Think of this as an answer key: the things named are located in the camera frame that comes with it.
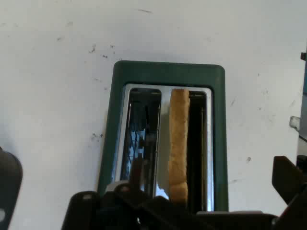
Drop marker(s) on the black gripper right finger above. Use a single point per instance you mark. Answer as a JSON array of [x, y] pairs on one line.
[[295, 189]]

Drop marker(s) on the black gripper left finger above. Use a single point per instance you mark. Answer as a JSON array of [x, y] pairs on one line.
[[9, 182]]

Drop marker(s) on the toasted bread slice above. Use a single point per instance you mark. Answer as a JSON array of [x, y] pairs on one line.
[[178, 143]]

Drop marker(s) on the dark green two-slot toaster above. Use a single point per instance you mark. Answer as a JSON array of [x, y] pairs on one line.
[[168, 72]]

